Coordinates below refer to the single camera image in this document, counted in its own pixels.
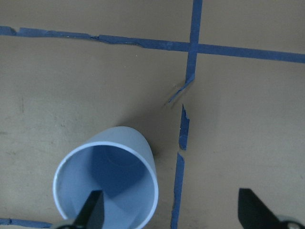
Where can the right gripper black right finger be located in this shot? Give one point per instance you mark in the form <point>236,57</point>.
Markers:
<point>253,213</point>

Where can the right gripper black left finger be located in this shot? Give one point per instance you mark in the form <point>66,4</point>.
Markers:
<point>91,215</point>

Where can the blue cup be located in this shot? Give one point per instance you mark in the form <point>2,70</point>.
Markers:
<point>118,161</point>

